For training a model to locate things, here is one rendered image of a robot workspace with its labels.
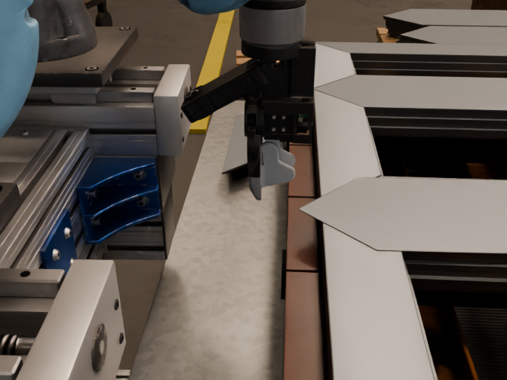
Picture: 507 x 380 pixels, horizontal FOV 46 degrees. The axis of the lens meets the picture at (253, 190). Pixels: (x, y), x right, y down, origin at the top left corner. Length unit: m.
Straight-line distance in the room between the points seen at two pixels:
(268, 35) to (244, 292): 0.43
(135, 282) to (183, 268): 1.10
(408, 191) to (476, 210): 0.09
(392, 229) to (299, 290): 0.14
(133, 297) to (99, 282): 1.56
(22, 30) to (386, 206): 0.59
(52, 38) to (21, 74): 0.53
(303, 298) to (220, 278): 0.29
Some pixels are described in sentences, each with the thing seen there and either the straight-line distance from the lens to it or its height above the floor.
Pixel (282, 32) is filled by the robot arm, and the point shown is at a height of 1.10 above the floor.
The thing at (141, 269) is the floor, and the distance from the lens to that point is 2.13.
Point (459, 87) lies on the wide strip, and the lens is 1.26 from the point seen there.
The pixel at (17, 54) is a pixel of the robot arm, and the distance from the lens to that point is 0.29.
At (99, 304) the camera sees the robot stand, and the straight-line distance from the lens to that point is 0.45.
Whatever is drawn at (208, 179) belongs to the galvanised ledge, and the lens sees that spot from 1.24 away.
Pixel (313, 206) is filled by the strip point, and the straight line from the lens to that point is 0.79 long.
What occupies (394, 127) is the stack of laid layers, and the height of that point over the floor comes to 0.83.
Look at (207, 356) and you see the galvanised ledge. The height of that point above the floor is 0.68.
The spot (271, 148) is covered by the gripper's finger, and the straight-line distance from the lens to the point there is 0.73.
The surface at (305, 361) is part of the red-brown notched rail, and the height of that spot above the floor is 0.83.
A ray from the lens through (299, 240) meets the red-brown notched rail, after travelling 0.79.
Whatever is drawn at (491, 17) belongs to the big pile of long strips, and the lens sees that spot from 1.93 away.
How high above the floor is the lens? 1.27
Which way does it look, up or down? 30 degrees down
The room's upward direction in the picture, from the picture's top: straight up
